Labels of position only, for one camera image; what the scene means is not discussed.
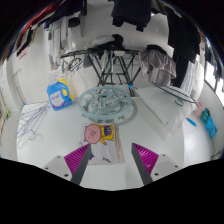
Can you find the white pillow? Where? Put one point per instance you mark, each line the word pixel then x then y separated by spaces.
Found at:
pixel 163 106

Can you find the window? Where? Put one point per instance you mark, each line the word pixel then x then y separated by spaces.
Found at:
pixel 216 80

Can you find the blue detergent bottle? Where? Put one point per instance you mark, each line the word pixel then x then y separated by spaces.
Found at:
pixel 58 98

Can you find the pale green round peg hanger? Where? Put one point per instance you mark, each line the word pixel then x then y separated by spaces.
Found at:
pixel 90 110

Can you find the blue containers group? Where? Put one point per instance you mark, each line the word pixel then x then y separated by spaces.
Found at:
pixel 210 125

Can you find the hanging colourful clothes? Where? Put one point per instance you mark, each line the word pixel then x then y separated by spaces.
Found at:
pixel 36 20

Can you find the cartoon print towel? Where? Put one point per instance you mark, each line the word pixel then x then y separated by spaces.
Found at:
pixel 100 133

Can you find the pink bucket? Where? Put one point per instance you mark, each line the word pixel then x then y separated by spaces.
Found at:
pixel 200 109

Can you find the grey garment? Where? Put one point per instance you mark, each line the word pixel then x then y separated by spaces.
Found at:
pixel 158 66

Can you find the black folding drying rack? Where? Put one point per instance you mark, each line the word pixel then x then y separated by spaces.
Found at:
pixel 106 71

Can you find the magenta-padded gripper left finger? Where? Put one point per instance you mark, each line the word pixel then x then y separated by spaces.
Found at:
pixel 77 160

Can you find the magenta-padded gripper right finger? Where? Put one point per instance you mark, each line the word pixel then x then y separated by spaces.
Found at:
pixel 146 160

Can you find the hanging dark clothes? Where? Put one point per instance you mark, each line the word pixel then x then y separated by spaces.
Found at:
pixel 181 33

